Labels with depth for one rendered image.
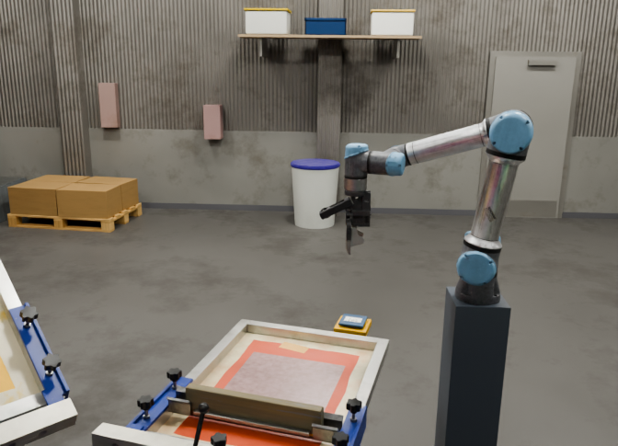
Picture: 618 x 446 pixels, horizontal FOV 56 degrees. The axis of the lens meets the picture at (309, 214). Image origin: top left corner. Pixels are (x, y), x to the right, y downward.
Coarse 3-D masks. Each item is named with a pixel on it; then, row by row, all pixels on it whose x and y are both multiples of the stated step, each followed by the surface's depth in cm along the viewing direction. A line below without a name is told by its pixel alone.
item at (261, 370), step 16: (256, 352) 211; (272, 352) 211; (288, 352) 211; (240, 368) 200; (256, 368) 200; (272, 368) 200; (288, 368) 200; (224, 384) 189; (240, 384) 189; (256, 384) 189; (272, 384) 190; (192, 416) 172; (176, 432) 164; (192, 432) 164; (208, 432) 165; (224, 432) 165; (240, 432) 165
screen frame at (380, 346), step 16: (240, 320) 229; (240, 336) 220; (288, 336) 222; (304, 336) 220; (320, 336) 218; (336, 336) 216; (352, 336) 217; (224, 352) 207; (384, 352) 206; (208, 368) 195; (368, 368) 194; (368, 384) 184; (368, 400) 177; (160, 416) 166
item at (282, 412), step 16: (192, 384) 169; (192, 400) 168; (208, 400) 167; (224, 400) 165; (240, 400) 164; (256, 400) 162; (272, 400) 162; (288, 400) 162; (240, 416) 165; (256, 416) 163; (272, 416) 162; (288, 416) 160; (304, 416) 159; (320, 416) 157
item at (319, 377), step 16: (304, 352) 211; (320, 352) 211; (336, 352) 211; (304, 368) 200; (320, 368) 200; (336, 368) 200; (352, 368) 201; (288, 384) 190; (304, 384) 190; (320, 384) 190; (336, 384) 190; (304, 400) 181; (320, 400) 181; (336, 400) 181; (256, 432) 165; (272, 432) 165
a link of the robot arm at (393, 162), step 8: (376, 152) 187; (384, 152) 186; (392, 152) 186; (368, 160) 186; (376, 160) 185; (384, 160) 184; (392, 160) 183; (400, 160) 183; (368, 168) 186; (376, 168) 185; (384, 168) 184; (392, 168) 183; (400, 168) 183; (392, 176) 187
